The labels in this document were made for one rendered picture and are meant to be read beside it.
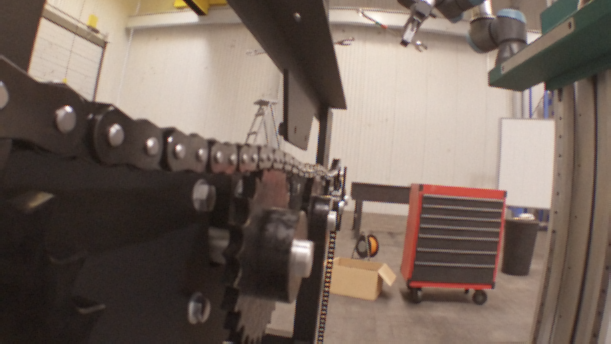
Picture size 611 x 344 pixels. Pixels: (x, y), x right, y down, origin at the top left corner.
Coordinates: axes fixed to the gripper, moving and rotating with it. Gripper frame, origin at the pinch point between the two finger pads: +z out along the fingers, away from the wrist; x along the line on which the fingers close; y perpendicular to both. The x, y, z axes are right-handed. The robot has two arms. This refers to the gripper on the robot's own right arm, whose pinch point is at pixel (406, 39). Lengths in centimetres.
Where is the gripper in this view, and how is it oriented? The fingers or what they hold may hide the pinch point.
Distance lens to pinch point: 119.4
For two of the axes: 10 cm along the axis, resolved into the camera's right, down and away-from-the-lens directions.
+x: -1.0, 1.8, 9.8
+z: -4.8, 8.5, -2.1
